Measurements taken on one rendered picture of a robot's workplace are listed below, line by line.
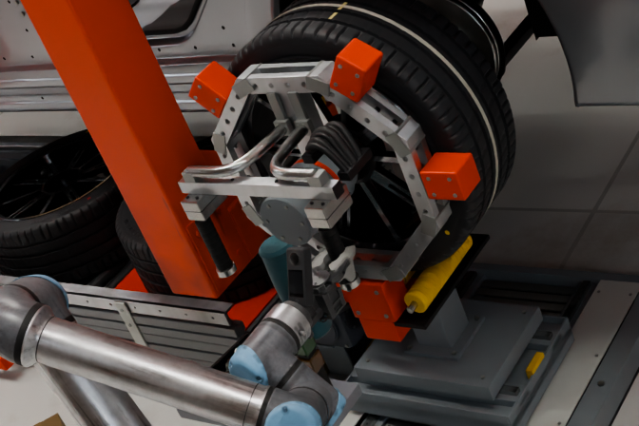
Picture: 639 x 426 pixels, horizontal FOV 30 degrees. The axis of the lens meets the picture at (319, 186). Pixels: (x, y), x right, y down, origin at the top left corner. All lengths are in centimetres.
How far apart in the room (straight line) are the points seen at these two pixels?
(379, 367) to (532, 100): 168
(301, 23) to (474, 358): 96
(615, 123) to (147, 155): 188
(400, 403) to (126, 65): 108
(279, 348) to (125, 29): 93
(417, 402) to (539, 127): 154
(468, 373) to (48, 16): 129
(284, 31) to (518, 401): 105
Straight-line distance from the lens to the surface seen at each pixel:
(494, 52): 292
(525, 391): 294
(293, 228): 252
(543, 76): 460
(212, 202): 257
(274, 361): 220
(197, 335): 335
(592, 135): 413
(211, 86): 264
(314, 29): 251
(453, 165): 242
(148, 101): 283
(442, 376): 296
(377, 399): 309
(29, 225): 390
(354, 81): 238
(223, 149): 273
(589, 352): 312
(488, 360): 296
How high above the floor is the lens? 208
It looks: 28 degrees down
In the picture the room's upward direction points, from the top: 23 degrees counter-clockwise
